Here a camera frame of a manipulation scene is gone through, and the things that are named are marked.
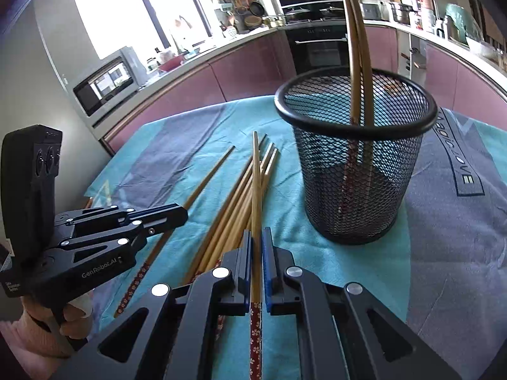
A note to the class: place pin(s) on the pink kitchen cabinets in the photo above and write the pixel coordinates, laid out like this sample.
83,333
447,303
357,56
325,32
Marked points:
245,71

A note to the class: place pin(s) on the wok with glass lid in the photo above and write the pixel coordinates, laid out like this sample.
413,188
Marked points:
298,14

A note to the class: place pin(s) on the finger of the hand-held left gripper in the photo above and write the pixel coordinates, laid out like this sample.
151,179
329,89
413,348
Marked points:
130,233
170,213

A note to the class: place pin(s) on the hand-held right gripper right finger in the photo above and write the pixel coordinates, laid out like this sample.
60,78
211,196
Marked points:
269,269

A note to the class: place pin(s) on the person's left hand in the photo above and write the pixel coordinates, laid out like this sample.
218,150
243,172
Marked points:
77,318

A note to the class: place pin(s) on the teal grey printed tablecloth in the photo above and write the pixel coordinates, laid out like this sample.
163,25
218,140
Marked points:
178,146

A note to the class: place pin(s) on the rose gold canister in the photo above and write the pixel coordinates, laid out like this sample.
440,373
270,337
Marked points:
426,0

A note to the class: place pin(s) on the bamboo chopstick red floral end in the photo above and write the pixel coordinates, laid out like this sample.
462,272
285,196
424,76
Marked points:
366,59
256,190
351,47
210,174

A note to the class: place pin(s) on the pink bowl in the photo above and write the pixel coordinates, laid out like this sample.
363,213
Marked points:
171,64

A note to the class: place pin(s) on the silver bread box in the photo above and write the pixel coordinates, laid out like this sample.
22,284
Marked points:
371,11

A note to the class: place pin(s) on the black mesh utensil holder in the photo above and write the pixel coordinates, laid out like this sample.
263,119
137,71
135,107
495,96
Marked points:
336,190

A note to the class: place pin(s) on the wicker basket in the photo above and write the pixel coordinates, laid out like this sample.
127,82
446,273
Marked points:
252,21

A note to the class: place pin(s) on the kitchen window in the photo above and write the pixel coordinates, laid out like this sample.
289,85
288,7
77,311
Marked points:
115,4

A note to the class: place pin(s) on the black built-in oven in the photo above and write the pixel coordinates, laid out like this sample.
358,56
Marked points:
317,55

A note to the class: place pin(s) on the person's left forearm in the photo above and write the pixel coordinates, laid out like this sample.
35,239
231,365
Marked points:
10,340

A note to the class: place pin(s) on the hanging black pan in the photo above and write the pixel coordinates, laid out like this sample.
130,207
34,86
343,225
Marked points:
257,8

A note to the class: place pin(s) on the stainless steel pot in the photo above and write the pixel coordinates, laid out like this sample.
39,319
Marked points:
401,12

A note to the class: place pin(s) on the bundle of bamboo chopsticks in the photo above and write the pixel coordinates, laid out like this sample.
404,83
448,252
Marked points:
237,213

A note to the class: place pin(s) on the green rice cooker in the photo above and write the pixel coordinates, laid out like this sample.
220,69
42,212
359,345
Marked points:
461,21

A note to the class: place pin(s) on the frying pan with lid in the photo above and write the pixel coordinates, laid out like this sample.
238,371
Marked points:
330,12

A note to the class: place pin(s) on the silver microwave oven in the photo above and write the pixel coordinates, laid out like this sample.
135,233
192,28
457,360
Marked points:
107,83

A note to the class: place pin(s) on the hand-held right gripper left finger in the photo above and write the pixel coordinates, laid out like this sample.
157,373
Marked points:
246,261

